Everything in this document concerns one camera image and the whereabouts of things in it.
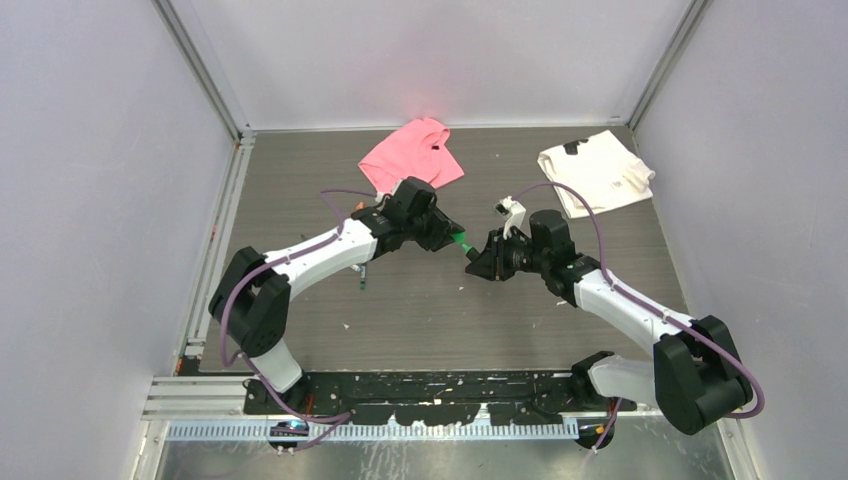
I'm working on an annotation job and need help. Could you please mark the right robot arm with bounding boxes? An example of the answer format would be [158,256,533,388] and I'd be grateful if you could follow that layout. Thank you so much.
[465,210,755,435]

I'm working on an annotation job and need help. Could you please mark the white cloth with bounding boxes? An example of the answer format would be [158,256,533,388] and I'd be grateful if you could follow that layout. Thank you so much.
[537,130,655,219]

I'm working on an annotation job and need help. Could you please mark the black green highlighter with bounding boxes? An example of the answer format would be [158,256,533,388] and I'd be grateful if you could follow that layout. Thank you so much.
[460,243,479,260]

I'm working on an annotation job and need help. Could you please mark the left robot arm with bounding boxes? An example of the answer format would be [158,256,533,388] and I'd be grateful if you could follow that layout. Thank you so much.
[208,177,465,413]

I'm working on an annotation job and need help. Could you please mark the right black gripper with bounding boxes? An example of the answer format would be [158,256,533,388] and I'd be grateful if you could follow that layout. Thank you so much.
[466,226,550,281]

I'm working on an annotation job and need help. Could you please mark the pink cloth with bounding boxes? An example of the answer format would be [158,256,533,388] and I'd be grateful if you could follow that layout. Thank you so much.
[358,118,465,193]

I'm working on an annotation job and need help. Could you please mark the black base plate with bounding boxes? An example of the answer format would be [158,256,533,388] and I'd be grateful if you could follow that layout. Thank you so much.
[243,370,614,426]

